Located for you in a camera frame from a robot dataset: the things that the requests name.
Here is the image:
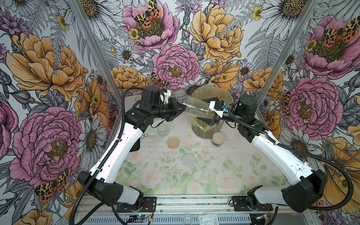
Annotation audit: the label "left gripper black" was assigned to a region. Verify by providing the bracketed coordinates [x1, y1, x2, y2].
[151, 97, 188, 122]

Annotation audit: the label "clear jar beige lid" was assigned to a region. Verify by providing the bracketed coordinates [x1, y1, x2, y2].
[157, 124, 169, 137]

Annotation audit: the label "foil tea jar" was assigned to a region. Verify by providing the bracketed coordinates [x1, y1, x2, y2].
[183, 97, 214, 119]

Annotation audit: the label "peeled foil seal disc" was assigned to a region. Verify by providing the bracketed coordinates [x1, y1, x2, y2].
[181, 153, 196, 167]

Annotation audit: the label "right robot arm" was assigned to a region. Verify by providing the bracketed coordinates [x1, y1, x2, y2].
[207, 95, 327, 213]

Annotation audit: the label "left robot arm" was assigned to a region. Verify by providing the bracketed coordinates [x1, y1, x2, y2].
[78, 86, 186, 209]

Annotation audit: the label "yellow bin liner bag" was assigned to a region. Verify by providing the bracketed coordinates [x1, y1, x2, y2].
[189, 84, 234, 133]

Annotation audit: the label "small metal scissors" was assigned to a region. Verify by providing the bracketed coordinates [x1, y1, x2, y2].
[141, 133, 148, 139]

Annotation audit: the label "black rectangular case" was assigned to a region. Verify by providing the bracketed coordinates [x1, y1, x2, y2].
[130, 138, 141, 152]

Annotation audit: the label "surgical label box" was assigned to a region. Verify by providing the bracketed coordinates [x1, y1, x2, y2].
[198, 214, 219, 225]

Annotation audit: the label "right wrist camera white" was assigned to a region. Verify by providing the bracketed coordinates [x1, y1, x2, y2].
[209, 101, 228, 118]

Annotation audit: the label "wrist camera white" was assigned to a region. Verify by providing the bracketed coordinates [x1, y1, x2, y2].
[161, 89, 172, 104]
[209, 101, 228, 118]

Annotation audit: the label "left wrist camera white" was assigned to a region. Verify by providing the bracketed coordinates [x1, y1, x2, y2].
[161, 89, 172, 104]

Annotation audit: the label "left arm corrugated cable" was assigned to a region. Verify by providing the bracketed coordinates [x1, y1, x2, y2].
[68, 86, 147, 225]

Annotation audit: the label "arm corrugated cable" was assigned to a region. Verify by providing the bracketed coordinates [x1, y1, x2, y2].
[224, 109, 354, 212]
[68, 86, 147, 225]

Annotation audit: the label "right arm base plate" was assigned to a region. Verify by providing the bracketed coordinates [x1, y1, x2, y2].
[228, 195, 273, 212]

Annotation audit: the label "aluminium front rail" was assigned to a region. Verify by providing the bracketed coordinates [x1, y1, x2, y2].
[75, 193, 313, 216]

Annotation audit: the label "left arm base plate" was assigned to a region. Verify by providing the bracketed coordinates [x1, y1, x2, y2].
[116, 196, 157, 213]

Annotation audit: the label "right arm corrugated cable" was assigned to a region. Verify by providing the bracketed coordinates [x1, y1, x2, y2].
[224, 109, 354, 212]

